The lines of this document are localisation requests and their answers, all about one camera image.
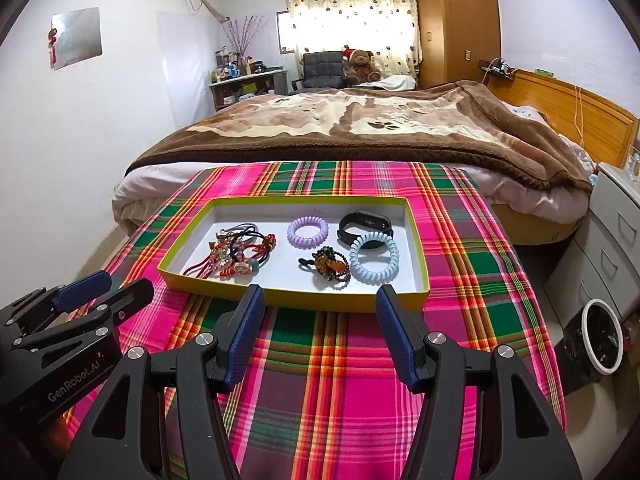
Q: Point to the red knotted tassel charm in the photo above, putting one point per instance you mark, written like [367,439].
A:
[262,246]

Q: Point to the small wall shelf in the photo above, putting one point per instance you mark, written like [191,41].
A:
[495,70]

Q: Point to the cluster of cosmetic bottles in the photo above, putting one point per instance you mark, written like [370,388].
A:
[232,67]

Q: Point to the brown teddy bear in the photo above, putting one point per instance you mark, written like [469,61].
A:
[361,67]

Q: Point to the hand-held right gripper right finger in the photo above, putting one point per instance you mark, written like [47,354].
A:
[400,340]

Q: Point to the black fitness band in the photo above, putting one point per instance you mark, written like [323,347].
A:
[350,222]

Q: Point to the silver wall sheet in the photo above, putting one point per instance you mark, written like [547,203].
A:
[77,35]

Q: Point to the grey padded chair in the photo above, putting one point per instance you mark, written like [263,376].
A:
[322,70]

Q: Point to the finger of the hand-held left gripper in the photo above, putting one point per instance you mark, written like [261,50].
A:
[112,310]
[82,286]

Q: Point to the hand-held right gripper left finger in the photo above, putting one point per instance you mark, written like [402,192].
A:
[245,335]

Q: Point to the dried flower branches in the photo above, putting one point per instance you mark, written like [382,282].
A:
[242,35]

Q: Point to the white wall panel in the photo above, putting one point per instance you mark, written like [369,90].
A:
[187,65]

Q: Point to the green-edged desk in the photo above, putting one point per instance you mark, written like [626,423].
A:
[250,85]

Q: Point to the spotted window curtain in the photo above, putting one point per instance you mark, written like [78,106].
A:
[350,5]

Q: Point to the red hanging ornament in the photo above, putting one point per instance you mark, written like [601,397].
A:
[53,47]

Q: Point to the wooden headboard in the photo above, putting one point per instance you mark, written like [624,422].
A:
[590,110]

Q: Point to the rhinestone hair clip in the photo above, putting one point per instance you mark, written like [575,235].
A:
[230,252]

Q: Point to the yellow-green shallow cardboard box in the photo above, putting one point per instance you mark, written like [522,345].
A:
[285,272]

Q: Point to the brown fleece blanket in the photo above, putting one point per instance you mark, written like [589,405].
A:
[400,155]

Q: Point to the grey nightstand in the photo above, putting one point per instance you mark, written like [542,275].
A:
[615,240]

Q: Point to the pink green plaid cloth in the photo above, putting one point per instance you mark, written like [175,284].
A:
[325,385]

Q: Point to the black hair elastic turquoise bead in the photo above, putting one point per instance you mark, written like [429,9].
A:
[253,262]

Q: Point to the white pillow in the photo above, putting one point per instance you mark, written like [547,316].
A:
[400,82]

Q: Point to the black white-rimmed trash bin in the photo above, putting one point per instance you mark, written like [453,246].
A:
[582,355]

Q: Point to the wooden wardrobe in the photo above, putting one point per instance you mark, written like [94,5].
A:
[455,20]

